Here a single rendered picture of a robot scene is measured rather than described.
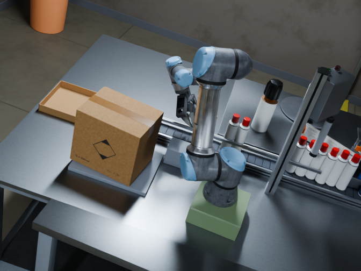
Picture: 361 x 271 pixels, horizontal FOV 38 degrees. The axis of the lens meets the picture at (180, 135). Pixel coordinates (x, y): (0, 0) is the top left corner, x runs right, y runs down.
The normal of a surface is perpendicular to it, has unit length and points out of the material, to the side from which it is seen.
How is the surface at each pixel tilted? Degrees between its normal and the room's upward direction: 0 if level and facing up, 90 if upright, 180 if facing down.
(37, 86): 0
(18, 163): 0
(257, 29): 90
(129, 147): 90
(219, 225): 90
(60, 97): 0
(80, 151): 90
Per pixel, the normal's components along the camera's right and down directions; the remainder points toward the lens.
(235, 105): 0.22, -0.78
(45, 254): -0.29, 0.51
